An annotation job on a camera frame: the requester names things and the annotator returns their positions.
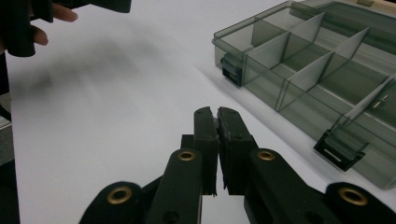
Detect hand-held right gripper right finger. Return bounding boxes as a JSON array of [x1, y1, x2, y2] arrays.
[[217, 106, 340, 224]]

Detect grey transparent compartment box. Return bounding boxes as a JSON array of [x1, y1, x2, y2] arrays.
[[212, 0, 396, 190]]

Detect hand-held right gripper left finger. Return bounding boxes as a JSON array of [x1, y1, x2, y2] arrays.
[[146, 106, 219, 224]]

